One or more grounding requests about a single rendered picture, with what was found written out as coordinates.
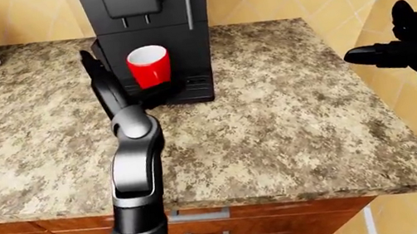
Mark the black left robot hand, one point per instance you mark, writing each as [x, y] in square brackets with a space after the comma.
[102, 83]

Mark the red mug white inside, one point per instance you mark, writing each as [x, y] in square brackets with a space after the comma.
[150, 66]

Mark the black coffee machine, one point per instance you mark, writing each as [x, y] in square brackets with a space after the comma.
[159, 20]

